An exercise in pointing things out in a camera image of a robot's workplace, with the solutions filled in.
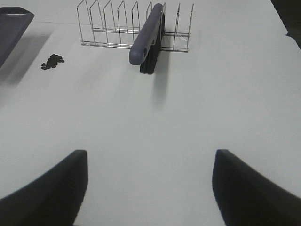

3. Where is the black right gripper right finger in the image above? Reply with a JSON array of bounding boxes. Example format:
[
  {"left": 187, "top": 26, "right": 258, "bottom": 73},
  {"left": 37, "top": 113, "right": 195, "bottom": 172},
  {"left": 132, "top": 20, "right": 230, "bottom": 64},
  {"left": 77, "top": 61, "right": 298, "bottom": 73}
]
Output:
[{"left": 212, "top": 149, "right": 301, "bottom": 226}]

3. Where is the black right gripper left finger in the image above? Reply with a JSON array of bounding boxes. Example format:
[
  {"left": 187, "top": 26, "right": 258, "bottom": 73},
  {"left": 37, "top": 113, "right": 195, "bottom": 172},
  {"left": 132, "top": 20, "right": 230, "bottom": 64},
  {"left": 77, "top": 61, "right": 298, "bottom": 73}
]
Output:
[{"left": 0, "top": 150, "right": 88, "bottom": 226}]

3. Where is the pile of coffee beans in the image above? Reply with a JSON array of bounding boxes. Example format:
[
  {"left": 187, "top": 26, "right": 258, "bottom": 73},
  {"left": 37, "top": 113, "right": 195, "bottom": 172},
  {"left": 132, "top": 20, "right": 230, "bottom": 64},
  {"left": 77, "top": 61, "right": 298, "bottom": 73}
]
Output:
[{"left": 40, "top": 54, "right": 64, "bottom": 70}]

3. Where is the grey plastic dustpan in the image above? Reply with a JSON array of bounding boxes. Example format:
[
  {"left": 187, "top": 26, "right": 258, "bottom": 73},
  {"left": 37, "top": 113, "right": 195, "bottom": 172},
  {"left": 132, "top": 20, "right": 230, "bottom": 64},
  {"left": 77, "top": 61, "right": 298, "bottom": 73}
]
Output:
[{"left": 0, "top": 7, "right": 34, "bottom": 66}]

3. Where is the metal wire rack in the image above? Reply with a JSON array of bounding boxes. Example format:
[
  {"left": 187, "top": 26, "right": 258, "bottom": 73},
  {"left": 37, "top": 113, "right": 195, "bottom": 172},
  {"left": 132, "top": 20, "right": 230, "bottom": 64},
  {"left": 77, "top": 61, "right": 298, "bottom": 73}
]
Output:
[{"left": 76, "top": 0, "right": 194, "bottom": 53}]

